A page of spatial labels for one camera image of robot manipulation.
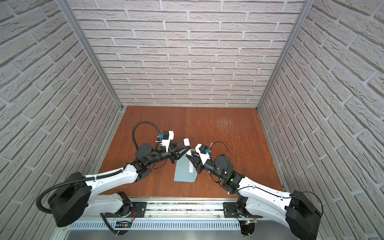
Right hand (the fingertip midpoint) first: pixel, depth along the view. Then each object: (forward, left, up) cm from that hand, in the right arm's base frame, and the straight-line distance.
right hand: (188, 153), depth 71 cm
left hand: (+1, -1, +5) cm, 5 cm away
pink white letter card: (+1, -1, -20) cm, 21 cm away
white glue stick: (+2, +1, +7) cm, 8 cm away
